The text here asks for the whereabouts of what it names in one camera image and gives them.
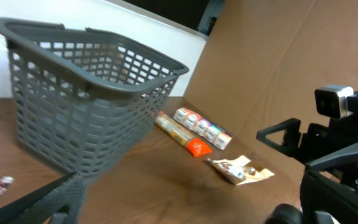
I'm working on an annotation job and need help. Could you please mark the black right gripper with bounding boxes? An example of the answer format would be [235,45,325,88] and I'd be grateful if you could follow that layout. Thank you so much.
[256,90,358,164]

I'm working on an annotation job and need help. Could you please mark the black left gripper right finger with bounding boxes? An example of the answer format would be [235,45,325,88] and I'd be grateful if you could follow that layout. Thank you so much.
[300,143,358,223]

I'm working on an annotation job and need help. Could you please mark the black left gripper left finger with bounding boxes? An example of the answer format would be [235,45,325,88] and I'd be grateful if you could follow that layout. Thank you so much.
[0,172,86,224]

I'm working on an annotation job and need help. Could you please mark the beige brown snack bag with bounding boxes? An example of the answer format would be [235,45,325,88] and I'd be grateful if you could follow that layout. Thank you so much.
[206,155,275,185]

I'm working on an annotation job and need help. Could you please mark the multicolour tissue pack strip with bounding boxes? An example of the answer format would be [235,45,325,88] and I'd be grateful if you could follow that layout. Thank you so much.
[173,108,232,150]

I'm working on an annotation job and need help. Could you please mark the orange spaghetti packet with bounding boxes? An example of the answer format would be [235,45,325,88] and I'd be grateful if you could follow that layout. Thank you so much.
[155,111,212,157]

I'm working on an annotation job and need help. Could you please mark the grey plastic shopping basket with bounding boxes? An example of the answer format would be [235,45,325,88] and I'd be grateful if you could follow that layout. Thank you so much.
[0,17,188,180]

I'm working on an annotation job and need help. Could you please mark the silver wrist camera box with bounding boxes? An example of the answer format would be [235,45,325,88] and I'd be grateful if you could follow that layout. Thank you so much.
[314,85,354,119]

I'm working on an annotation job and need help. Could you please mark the dark blue wall post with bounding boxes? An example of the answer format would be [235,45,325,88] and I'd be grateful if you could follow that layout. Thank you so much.
[198,0,226,36]

